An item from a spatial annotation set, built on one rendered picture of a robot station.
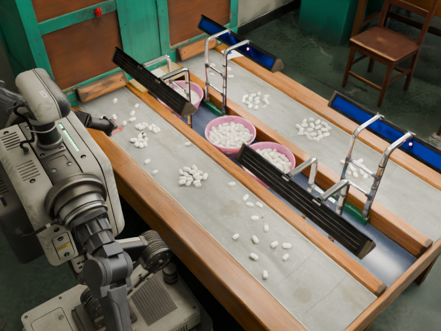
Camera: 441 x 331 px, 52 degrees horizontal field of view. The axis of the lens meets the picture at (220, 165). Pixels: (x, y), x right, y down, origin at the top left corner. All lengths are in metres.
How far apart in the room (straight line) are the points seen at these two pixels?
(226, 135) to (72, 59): 0.91
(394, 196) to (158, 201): 1.08
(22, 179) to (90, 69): 1.46
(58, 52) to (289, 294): 1.64
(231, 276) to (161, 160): 0.76
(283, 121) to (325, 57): 2.14
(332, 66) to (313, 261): 2.82
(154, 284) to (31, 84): 1.19
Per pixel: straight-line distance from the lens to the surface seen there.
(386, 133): 2.03
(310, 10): 4.89
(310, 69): 4.39
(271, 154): 2.31
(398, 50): 3.94
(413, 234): 2.10
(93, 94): 2.66
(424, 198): 2.30
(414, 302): 2.85
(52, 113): 1.20
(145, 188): 2.13
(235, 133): 2.42
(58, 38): 2.51
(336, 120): 2.55
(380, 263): 2.07
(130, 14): 2.66
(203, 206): 2.06
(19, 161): 1.34
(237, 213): 2.04
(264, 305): 1.76
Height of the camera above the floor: 2.31
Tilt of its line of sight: 44 degrees down
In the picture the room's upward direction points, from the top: straight up
